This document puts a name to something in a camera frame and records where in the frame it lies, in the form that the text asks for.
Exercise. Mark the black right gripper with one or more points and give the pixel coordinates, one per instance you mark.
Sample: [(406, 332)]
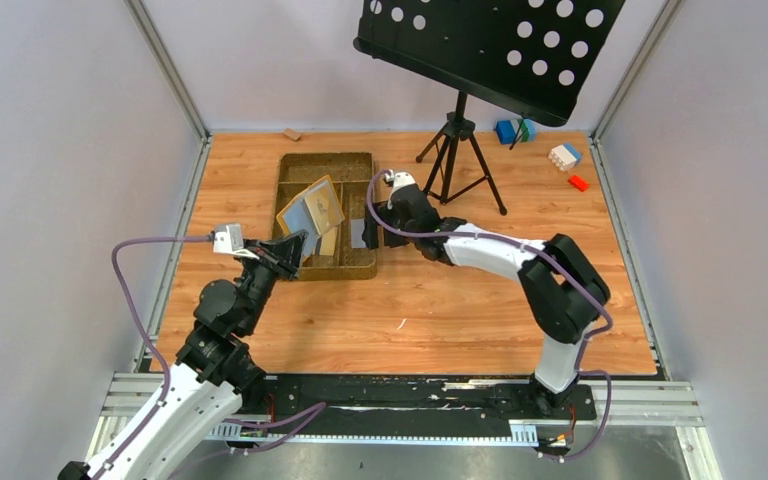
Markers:
[(388, 216)]

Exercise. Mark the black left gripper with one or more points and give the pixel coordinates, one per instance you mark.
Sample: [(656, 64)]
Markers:
[(277, 255)]

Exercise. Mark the yellow leather card holder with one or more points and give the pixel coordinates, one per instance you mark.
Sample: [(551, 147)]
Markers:
[(294, 217)]

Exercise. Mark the beige illustrated card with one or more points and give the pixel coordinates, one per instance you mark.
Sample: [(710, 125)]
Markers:
[(324, 207)]

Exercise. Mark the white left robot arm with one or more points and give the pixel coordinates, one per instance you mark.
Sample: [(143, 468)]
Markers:
[(213, 371)]

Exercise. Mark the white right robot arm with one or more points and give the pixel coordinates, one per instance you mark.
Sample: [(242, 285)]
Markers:
[(565, 293)]

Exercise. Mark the woven straw divided tray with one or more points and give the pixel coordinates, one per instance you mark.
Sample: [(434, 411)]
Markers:
[(351, 173)]

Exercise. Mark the small wooden block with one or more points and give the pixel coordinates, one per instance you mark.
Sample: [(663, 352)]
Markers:
[(292, 134)]

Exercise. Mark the blue green toy block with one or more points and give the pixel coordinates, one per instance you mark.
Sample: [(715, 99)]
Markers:
[(513, 131)]

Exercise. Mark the white blue toy block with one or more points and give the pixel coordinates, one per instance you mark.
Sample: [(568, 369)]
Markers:
[(565, 156)]

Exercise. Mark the red toy block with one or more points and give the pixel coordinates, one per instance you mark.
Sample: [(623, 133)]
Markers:
[(578, 183)]

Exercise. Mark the black music stand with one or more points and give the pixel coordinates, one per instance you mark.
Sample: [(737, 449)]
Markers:
[(530, 58)]

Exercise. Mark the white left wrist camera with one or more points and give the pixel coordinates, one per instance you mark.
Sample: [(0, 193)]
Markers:
[(228, 239)]

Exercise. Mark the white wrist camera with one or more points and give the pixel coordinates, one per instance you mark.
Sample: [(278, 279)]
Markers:
[(228, 239), (396, 180)]

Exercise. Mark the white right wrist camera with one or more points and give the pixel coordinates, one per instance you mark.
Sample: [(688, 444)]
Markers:
[(396, 180)]

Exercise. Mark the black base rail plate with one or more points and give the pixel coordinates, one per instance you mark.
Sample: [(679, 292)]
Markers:
[(411, 406)]

